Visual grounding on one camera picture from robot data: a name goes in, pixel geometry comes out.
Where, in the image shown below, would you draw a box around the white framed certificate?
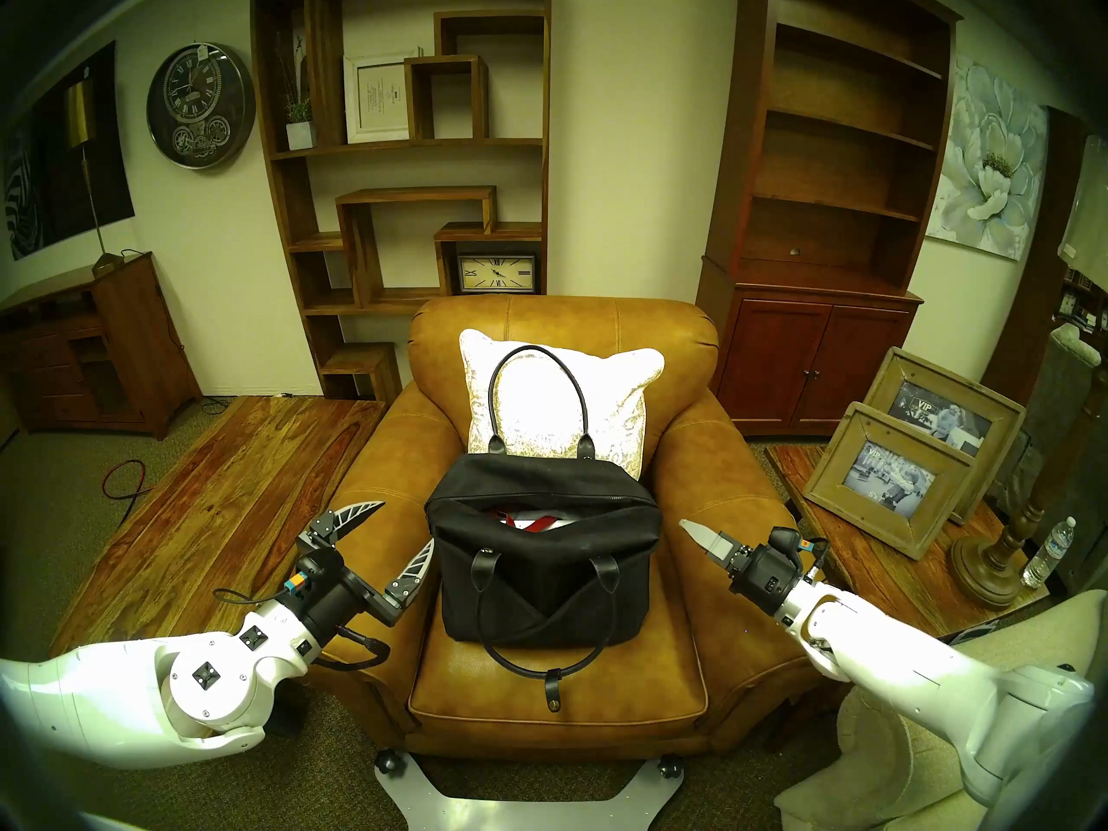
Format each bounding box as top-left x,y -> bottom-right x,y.
344,50 -> 425,145

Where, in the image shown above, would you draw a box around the open wooden shelf unit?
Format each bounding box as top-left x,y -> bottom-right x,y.
249,0 -> 552,403

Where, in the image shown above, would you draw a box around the tan leather armchair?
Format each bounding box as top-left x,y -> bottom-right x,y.
299,295 -> 854,761

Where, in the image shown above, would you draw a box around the dark wooden media cabinet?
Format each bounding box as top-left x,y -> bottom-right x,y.
0,251 -> 203,441

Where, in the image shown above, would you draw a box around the rustic wooden side table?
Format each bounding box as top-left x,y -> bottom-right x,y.
764,442 -> 1050,657

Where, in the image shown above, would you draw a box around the red and white bag contents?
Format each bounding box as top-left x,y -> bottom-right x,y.
485,507 -> 572,534

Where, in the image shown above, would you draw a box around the turned wooden table lamp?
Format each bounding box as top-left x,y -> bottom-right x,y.
950,137 -> 1108,611

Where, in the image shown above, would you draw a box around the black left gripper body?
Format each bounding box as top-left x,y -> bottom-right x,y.
281,511 -> 409,657

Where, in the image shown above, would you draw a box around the rectangular table clock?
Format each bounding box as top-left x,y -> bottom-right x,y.
456,251 -> 538,295

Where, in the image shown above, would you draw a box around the beige fabric sofa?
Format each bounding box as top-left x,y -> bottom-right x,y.
773,589 -> 1108,831

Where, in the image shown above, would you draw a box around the dark zebra wall art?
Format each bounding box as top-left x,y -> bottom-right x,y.
0,42 -> 136,261

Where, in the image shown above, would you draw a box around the clear plastic water bottle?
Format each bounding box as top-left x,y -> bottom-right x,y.
1021,516 -> 1077,589

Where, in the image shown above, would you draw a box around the small wooden photo frame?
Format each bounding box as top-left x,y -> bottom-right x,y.
802,402 -> 977,561

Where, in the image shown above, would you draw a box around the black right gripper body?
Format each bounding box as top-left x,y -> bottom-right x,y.
710,526 -> 832,618

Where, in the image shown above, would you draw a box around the large wooden photo frame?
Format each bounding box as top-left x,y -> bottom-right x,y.
864,347 -> 1027,525

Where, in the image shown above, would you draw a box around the black zipper handbag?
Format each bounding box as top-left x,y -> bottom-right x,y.
424,345 -> 663,713

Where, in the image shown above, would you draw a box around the white patterned cushion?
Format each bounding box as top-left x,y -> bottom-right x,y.
459,329 -> 666,481

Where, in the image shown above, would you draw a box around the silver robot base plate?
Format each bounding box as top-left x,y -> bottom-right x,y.
374,751 -> 685,831

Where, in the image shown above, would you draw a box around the rustic wooden coffee table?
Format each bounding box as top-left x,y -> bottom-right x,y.
50,395 -> 388,657

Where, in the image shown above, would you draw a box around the red floor cable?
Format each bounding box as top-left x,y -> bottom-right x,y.
101,459 -> 152,523

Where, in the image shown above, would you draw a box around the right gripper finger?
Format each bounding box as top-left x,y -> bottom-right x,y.
680,519 -> 733,554
680,520 -> 725,563

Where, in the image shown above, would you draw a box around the round black wall clock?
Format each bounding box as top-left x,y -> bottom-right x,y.
145,42 -> 257,171

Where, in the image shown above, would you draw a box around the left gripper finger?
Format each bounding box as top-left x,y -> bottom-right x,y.
332,501 -> 386,541
385,539 -> 435,601

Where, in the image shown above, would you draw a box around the reddish wooden hutch bookcase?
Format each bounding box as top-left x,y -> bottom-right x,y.
695,0 -> 963,436

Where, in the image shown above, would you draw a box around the small potted plant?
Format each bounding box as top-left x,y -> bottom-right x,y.
277,33 -> 318,151

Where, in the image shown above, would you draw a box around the dark bookcase with small clocks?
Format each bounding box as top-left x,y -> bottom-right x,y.
1052,267 -> 1108,337

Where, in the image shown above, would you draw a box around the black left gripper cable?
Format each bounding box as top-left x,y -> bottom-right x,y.
213,587 -> 392,673

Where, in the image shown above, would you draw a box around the white flower painting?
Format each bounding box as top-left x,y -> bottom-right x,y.
924,56 -> 1050,261

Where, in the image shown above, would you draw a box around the slim brass lamp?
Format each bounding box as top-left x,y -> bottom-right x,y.
68,68 -> 126,276

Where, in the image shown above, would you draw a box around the grey upholstered armchair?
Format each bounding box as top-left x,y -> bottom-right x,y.
995,323 -> 1108,562

